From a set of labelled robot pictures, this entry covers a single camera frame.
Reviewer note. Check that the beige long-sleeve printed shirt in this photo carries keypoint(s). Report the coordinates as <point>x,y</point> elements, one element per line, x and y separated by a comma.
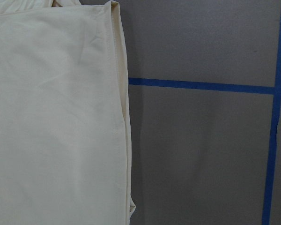
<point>65,134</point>

